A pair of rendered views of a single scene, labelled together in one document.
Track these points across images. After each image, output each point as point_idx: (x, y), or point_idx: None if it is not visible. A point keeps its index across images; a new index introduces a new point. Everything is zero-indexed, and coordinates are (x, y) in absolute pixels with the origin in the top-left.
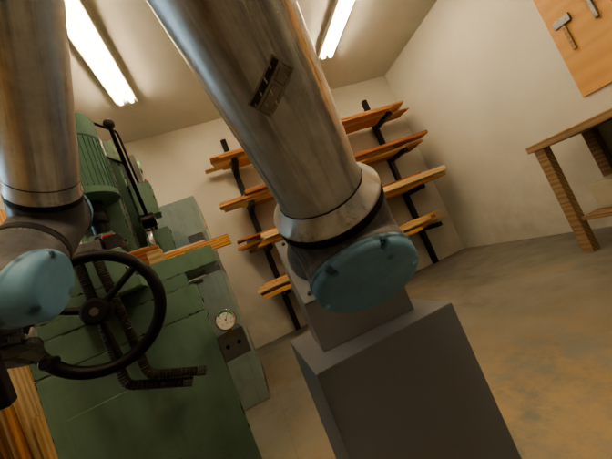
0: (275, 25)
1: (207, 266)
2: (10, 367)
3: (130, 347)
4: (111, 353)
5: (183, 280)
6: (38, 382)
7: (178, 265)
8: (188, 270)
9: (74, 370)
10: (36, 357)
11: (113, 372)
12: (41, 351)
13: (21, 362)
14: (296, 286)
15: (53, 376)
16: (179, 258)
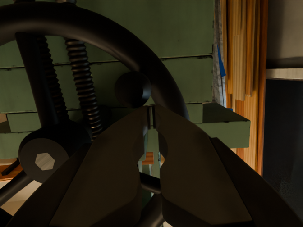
0: None
1: (4, 124)
2: (194, 132)
3: (95, 53)
4: (75, 52)
5: (13, 122)
6: (208, 52)
7: (17, 144)
8: (5, 134)
9: (108, 45)
10: (119, 132)
11: (31, 3)
12: (70, 166)
13: (161, 137)
14: None
15: (191, 54)
16: (15, 153)
